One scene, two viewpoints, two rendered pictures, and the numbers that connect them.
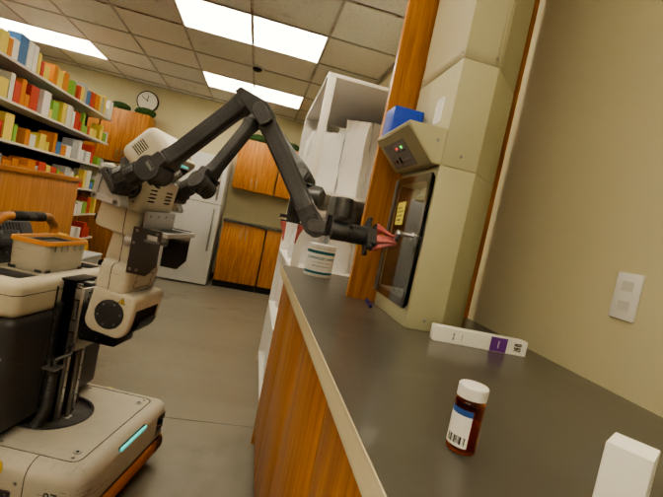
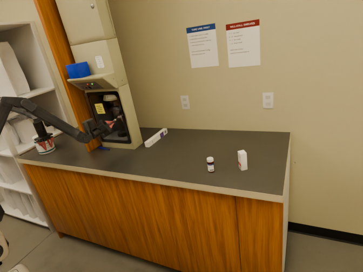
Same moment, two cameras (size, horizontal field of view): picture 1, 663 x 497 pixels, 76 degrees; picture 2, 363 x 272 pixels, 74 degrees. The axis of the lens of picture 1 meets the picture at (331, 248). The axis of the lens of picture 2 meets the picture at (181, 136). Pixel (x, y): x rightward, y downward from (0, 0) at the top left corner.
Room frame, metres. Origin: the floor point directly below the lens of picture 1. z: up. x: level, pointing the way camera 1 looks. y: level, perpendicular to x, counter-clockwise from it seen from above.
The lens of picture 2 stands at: (-0.11, 0.77, 1.70)
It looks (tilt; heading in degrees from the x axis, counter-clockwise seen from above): 24 degrees down; 310
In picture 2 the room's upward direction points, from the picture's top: 10 degrees counter-clockwise
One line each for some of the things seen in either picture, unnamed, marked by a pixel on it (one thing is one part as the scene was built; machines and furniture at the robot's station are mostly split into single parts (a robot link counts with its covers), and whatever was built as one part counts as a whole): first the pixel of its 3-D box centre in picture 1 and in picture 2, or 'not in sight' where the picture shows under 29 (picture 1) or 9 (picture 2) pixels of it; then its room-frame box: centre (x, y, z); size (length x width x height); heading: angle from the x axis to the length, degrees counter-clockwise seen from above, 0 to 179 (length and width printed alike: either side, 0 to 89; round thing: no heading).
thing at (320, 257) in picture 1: (320, 259); (44, 143); (1.97, 0.04, 1.02); 0.13 x 0.13 x 0.15
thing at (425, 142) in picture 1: (405, 150); (92, 83); (1.34, -0.16, 1.46); 0.32 x 0.11 x 0.10; 11
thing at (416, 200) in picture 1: (401, 238); (108, 118); (1.35, -0.21, 1.19); 0.30 x 0.01 x 0.40; 10
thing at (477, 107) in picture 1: (449, 204); (115, 95); (1.37, -0.34, 1.33); 0.32 x 0.25 x 0.77; 11
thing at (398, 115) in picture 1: (402, 125); (78, 70); (1.43, -0.15, 1.56); 0.10 x 0.10 x 0.09; 11
